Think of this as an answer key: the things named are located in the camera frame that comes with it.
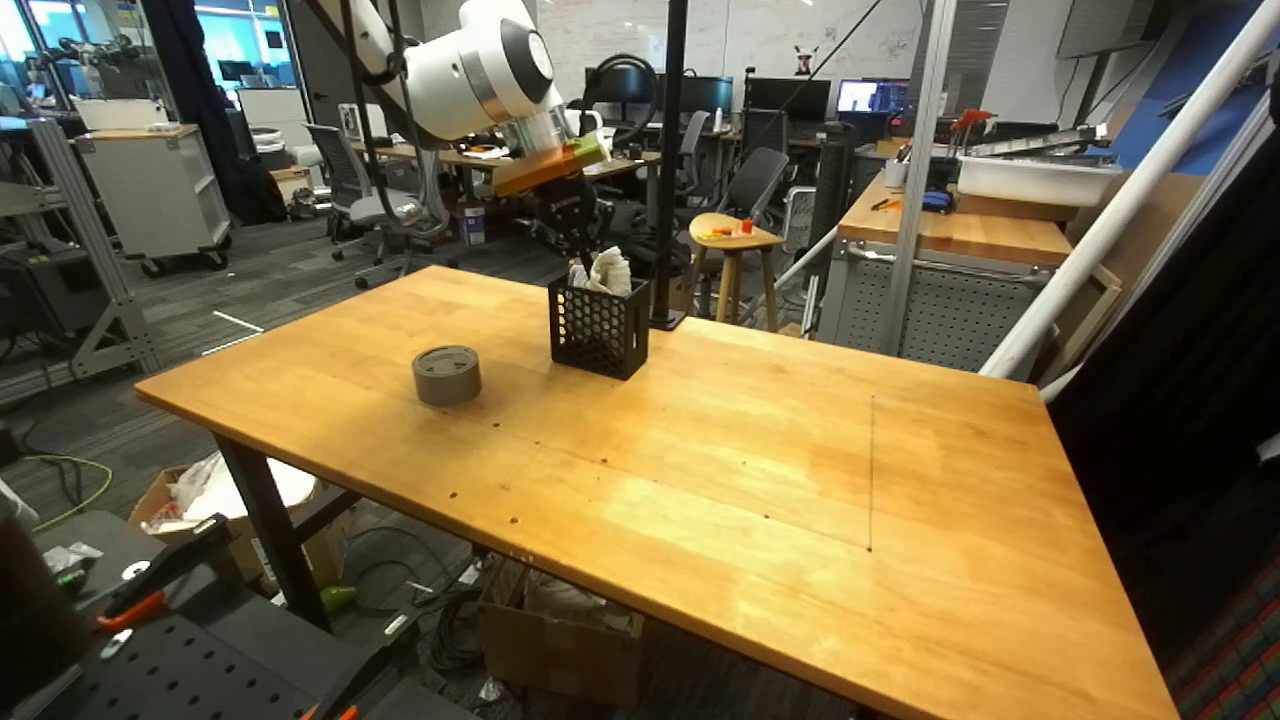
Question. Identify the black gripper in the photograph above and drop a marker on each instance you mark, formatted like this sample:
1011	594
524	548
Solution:
569	211

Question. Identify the white towel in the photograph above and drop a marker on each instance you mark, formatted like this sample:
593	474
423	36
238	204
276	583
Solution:
602	272

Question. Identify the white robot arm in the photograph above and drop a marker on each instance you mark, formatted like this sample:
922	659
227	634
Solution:
486	74

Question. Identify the black mesh box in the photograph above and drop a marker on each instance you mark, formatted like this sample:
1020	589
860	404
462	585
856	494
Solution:
593	330

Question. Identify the black vertical pole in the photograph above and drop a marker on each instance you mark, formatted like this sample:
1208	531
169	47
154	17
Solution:
664	182

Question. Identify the round wooden stool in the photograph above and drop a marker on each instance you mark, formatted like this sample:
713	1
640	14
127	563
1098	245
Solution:
732	239

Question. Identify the grey office chair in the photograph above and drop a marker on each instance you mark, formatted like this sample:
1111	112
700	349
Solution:
371	218

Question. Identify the wooden workbench with drawers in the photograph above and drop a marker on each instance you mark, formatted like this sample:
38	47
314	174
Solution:
975	272

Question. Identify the white rolling cabinet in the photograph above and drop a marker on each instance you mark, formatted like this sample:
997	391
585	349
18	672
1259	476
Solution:
162	194

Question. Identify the white diagonal pole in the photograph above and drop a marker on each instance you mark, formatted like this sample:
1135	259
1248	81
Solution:
1115	218

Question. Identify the grey duct tape roll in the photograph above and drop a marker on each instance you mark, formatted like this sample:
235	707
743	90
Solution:
447	373

